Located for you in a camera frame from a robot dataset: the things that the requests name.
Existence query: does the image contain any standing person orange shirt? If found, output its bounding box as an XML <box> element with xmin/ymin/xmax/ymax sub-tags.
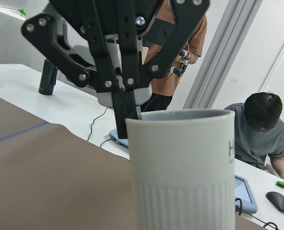
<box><xmin>141</xmin><ymin>0</ymin><xmax>208</xmax><ymax>112</ymax></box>

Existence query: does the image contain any aluminium frame post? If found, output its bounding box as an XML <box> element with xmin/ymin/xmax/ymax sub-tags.
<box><xmin>183</xmin><ymin>0</ymin><xmax>261</xmax><ymax>109</ymax></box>

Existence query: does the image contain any white plastic mug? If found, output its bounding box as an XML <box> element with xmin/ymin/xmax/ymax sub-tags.
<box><xmin>126</xmin><ymin>109</ymin><xmax>236</xmax><ymax>230</ymax></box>

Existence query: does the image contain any grey teach pendant tablet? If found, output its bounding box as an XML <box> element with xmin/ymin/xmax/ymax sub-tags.
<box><xmin>109</xmin><ymin>128</ymin><xmax>129</xmax><ymax>148</ymax></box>

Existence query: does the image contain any seated person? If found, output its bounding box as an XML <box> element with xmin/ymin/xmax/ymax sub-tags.
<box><xmin>226</xmin><ymin>92</ymin><xmax>284</xmax><ymax>179</ymax></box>

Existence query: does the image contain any black computer mouse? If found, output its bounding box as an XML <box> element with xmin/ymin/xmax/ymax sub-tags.
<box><xmin>265</xmin><ymin>191</ymin><xmax>284</xmax><ymax>213</ymax></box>

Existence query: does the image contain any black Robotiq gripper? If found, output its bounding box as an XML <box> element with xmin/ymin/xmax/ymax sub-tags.
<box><xmin>21</xmin><ymin>0</ymin><xmax>210</xmax><ymax>139</ymax></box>

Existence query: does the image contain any black cable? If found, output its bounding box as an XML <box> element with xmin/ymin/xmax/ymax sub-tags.
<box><xmin>86</xmin><ymin>107</ymin><xmax>109</xmax><ymax>142</ymax></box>

